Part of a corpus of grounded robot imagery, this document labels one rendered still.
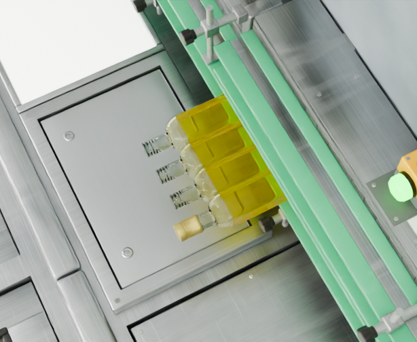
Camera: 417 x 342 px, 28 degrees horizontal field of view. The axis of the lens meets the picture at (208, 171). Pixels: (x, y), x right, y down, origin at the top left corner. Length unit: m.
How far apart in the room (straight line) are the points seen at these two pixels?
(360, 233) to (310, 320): 0.31
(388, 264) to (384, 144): 0.20
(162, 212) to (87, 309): 0.24
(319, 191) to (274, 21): 0.33
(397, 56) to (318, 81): 0.16
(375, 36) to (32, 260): 0.77
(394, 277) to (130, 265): 0.52
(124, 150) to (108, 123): 0.07
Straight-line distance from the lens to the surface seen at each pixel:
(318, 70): 1.49
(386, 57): 1.44
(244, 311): 1.64
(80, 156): 1.73
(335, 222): 1.39
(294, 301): 1.65
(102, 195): 1.69
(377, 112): 1.46
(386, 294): 1.36
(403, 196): 1.35
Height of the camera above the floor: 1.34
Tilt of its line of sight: 11 degrees down
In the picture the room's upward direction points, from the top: 115 degrees counter-clockwise
